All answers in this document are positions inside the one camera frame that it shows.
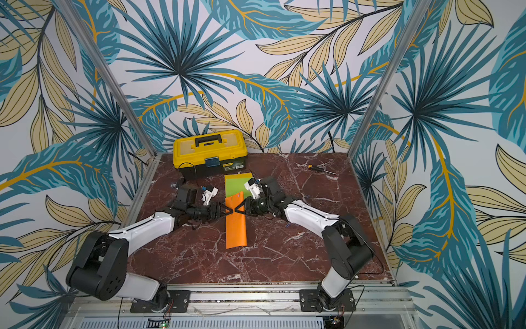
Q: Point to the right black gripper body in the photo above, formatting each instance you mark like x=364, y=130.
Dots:
x=251, y=206

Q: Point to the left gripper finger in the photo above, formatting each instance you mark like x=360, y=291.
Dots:
x=224, y=214
x=225, y=208

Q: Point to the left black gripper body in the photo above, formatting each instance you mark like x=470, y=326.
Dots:
x=203, y=212

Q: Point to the orange paper sheet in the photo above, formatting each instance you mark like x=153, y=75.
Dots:
x=236, y=228

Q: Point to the lime green paper sheet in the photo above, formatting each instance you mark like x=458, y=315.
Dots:
x=235, y=184

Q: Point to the yellow paper sheet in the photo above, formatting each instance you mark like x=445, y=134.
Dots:
x=246, y=176

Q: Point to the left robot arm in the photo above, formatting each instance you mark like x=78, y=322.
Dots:
x=100, y=268

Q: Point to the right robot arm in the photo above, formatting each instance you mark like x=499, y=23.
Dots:
x=345, y=242

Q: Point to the small black orange tool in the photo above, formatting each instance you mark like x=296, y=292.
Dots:
x=316, y=168

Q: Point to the yellow black toolbox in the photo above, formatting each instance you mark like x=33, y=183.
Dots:
x=210, y=154

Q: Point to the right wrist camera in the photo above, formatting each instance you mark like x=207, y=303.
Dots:
x=254, y=187

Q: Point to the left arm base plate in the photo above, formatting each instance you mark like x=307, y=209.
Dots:
x=175, y=301

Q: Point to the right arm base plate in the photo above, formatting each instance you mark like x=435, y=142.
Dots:
x=316, y=300

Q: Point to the aluminium front frame rail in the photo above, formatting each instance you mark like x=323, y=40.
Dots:
x=369, y=304

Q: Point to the left aluminium corner post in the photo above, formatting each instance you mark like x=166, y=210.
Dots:
x=80, y=29

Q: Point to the aluminium corner post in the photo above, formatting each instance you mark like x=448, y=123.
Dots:
x=399, y=51
x=80, y=29

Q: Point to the right aluminium corner post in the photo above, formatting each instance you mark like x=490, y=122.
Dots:
x=399, y=51

